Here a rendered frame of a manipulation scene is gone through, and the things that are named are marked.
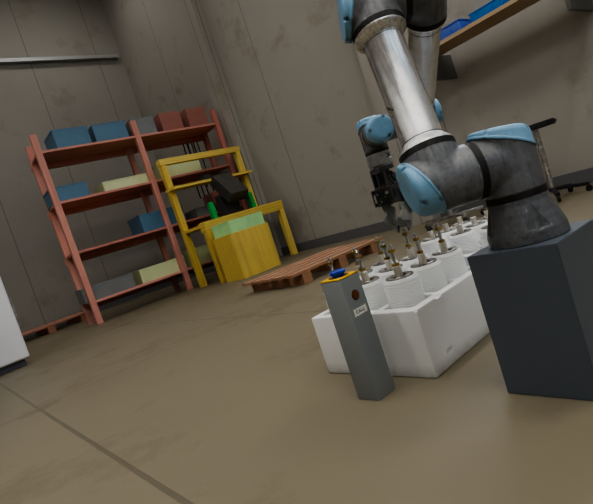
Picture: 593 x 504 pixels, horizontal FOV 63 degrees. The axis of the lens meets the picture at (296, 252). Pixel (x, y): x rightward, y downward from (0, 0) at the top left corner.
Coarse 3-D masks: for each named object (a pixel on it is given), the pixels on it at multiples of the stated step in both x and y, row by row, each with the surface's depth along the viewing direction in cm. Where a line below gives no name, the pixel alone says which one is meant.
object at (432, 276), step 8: (432, 264) 131; (440, 264) 133; (416, 272) 132; (424, 272) 131; (432, 272) 131; (440, 272) 132; (424, 280) 131; (432, 280) 131; (440, 280) 132; (424, 288) 132; (432, 288) 131; (440, 288) 131
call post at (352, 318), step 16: (336, 288) 116; (352, 288) 117; (336, 304) 118; (352, 304) 116; (336, 320) 119; (352, 320) 115; (368, 320) 119; (352, 336) 117; (368, 336) 118; (352, 352) 119; (368, 352) 117; (352, 368) 120; (368, 368) 116; (384, 368) 120; (368, 384) 118; (384, 384) 119
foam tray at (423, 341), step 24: (456, 288) 130; (384, 312) 125; (408, 312) 119; (432, 312) 122; (456, 312) 128; (480, 312) 136; (336, 336) 141; (384, 336) 127; (408, 336) 121; (432, 336) 120; (456, 336) 127; (480, 336) 134; (336, 360) 144; (408, 360) 124; (432, 360) 119; (456, 360) 125
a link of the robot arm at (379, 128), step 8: (368, 120) 136; (376, 120) 132; (384, 120) 132; (368, 128) 133; (376, 128) 133; (384, 128) 133; (392, 128) 133; (368, 136) 136; (376, 136) 133; (384, 136) 133; (392, 136) 136; (368, 144) 143; (376, 144) 139
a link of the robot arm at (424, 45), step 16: (416, 0) 100; (432, 0) 102; (416, 16) 104; (432, 16) 105; (416, 32) 110; (432, 32) 110; (416, 48) 114; (432, 48) 114; (416, 64) 118; (432, 64) 118; (432, 80) 123; (432, 96) 128
